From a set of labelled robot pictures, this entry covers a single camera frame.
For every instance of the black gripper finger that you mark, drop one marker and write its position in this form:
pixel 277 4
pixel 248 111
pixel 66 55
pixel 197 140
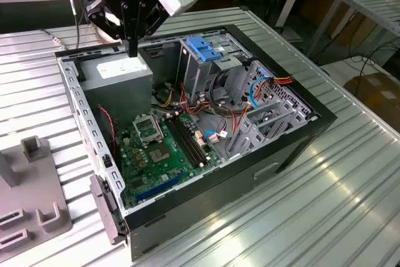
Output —
pixel 97 17
pixel 140 20

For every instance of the grey metal disk bay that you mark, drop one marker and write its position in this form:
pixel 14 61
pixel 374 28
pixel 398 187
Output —
pixel 301 117

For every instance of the blue plastic drive latch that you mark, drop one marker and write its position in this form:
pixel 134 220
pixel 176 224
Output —
pixel 203 49

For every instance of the grey power supply unit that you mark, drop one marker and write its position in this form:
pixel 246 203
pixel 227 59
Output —
pixel 118 92

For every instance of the grey metal drive cage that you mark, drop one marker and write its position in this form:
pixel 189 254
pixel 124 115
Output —
pixel 200 76

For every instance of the CPU socket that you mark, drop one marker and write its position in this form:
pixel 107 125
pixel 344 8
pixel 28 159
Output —
pixel 147 129

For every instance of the black case fan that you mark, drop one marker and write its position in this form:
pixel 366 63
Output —
pixel 104 129

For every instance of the white board power socket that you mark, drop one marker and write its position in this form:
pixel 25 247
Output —
pixel 126 141

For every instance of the black RAM slot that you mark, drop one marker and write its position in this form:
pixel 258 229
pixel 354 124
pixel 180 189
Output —
pixel 191 142
pixel 181 142
pixel 186 142
pixel 196 142

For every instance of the pink board connector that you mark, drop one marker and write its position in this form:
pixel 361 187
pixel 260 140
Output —
pixel 200 139

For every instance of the square silver chipset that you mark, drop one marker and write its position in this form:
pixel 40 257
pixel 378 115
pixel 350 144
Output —
pixel 159 154

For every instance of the black stand pole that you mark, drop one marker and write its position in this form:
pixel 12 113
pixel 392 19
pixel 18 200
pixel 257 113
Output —
pixel 282 1

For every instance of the green motherboard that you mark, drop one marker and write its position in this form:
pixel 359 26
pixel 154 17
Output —
pixel 175 167

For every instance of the blue expansion slot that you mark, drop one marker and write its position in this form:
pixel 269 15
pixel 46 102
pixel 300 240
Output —
pixel 159 187

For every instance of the grey parts rack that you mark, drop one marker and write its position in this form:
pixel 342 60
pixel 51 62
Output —
pixel 34 182

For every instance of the grey case latch panel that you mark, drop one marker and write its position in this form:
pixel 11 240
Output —
pixel 103 204

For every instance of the black open PC case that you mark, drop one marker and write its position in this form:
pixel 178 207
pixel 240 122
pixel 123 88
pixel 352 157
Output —
pixel 218 192

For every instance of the metal slat side table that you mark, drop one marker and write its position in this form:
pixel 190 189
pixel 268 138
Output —
pixel 375 7

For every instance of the large brown cardboard box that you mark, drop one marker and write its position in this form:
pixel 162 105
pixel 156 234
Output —
pixel 375 92

